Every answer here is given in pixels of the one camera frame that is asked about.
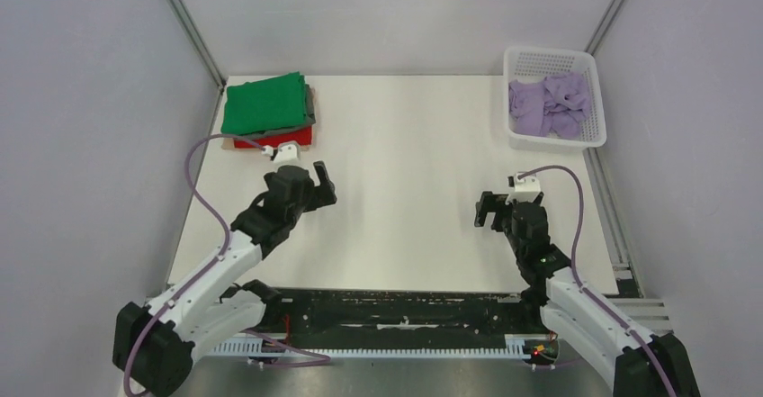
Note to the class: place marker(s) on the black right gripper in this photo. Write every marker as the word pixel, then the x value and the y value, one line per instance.
pixel 493 203

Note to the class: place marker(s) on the right aluminium frame post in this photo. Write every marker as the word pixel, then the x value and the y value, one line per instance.
pixel 607 20

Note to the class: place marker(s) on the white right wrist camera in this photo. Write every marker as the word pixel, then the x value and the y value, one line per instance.
pixel 523 188

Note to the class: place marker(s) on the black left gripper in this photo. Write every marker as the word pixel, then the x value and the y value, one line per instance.
pixel 321 194

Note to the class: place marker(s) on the left aluminium frame post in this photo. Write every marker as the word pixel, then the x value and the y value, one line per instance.
pixel 192 32

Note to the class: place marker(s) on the white slotted cable duct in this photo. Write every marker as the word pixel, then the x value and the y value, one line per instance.
pixel 249 346

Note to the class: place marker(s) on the green t shirt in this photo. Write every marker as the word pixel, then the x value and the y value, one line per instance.
pixel 263 105

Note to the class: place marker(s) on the white plastic basket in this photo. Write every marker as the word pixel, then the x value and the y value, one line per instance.
pixel 531 64

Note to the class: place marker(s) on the folded red t shirt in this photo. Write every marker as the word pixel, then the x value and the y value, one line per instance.
pixel 303 136

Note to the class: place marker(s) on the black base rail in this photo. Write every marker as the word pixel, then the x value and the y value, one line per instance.
pixel 355 319

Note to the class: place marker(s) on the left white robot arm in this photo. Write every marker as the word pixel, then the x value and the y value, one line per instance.
pixel 157 344

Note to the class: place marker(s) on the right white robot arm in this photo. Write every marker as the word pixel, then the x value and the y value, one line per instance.
pixel 632 359

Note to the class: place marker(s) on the crumpled purple t shirt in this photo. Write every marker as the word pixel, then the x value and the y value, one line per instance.
pixel 558 104

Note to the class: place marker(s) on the aluminium frame post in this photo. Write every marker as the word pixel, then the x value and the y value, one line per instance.
pixel 607 20
pixel 192 32

